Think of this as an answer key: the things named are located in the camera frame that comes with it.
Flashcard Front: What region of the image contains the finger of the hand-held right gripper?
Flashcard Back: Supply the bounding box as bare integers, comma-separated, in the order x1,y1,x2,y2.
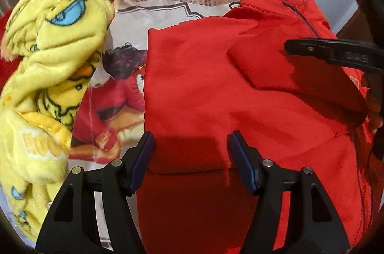
284,38,384,73

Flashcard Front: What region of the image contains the person's right hand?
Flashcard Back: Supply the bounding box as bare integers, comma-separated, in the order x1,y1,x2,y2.
365,98,384,134

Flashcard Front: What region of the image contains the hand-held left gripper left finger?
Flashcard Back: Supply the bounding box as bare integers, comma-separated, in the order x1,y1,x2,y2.
35,131,156,254

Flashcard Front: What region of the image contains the wooden door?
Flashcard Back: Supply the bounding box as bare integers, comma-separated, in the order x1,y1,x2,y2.
336,8,375,41

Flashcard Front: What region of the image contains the red zip jacket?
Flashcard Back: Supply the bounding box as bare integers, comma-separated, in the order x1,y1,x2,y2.
136,0,375,254

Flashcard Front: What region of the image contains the red cloth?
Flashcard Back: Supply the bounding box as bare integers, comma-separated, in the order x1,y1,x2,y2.
0,12,16,87

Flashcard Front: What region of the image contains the yellow cartoon fleece blanket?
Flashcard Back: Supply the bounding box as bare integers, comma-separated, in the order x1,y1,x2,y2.
0,0,130,245

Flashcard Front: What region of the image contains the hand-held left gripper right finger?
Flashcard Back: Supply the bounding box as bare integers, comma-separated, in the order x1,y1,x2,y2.
227,130,351,254

